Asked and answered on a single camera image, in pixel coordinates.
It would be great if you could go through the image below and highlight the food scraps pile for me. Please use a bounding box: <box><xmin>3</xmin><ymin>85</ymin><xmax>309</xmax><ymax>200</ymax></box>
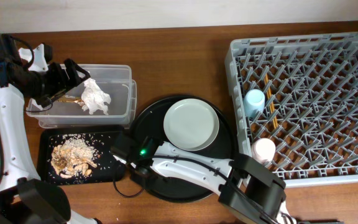
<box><xmin>50</xmin><ymin>134</ymin><xmax>102</xmax><ymax>179</ymax></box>

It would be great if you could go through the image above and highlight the grey plate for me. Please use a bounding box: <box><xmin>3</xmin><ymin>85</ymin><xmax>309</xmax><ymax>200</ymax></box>
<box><xmin>163</xmin><ymin>98</ymin><xmax>220</xmax><ymax>151</ymax></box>

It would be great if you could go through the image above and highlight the round black serving tray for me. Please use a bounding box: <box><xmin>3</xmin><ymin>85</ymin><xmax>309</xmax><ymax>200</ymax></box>
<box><xmin>129</xmin><ymin>95</ymin><xmax>239</xmax><ymax>203</ymax></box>

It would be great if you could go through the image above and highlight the blue cup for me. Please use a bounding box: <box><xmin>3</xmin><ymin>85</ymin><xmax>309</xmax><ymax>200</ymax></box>
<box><xmin>243</xmin><ymin>89</ymin><xmax>265</xmax><ymax>119</ymax></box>

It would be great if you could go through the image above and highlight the black rectangular tray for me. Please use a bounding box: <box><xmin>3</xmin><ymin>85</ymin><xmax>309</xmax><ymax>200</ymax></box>
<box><xmin>37</xmin><ymin>125</ymin><xmax>125</xmax><ymax>185</ymax></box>

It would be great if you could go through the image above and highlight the clear plastic waste bin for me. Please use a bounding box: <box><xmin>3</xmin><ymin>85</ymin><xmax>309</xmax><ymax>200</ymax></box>
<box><xmin>26</xmin><ymin>64</ymin><xmax>137</xmax><ymax>128</ymax></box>

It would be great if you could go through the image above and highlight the gold foil wrapper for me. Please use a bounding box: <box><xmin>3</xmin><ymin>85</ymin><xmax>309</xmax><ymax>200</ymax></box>
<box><xmin>58</xmin><ymin>97</ymin><xmax>85</xmax><ymax>106</ymax></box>

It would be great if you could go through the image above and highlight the wooden chopstick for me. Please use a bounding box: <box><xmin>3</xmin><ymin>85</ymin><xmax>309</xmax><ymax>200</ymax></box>
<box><xmin>263</xmin><ymin>73</ymin><xmax>276</xmax><ymax>128</ymax></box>
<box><xmin>265</xmin><ymin>74</ymin><xmax>279</xmax><ymax>129</ymax></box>

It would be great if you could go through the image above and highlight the white tissue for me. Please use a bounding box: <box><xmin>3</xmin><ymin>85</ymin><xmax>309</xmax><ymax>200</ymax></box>
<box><xmin>81</xmin><ymin>78</ymin><xmax>111</xmax><ymax>115</ymax></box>

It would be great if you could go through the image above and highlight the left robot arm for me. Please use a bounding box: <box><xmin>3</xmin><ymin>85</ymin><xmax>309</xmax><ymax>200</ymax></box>
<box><xmin>0</xmin><ymin>34</ymin><xmax>90</xmax><ymax>223</ymax></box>

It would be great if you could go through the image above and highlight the pink cup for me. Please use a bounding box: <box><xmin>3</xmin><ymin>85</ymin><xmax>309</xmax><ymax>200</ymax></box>
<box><xmin>251</xmin><ymin>138</ymin><xmax>276</xmax><ymax>165</ymax></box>

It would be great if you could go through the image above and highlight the grey dishwasher rack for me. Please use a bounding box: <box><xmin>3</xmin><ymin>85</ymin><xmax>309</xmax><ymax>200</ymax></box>
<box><xmin>225</xmin><ymin>32</ymin><xmax>358</xmax><ymax>187</ymax></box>

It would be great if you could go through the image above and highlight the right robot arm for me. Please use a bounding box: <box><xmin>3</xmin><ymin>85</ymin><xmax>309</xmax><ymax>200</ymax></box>
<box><xmin>111</xmin><ymin>134</ymin><xmax>296</xmax><ymax>223</ymax></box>

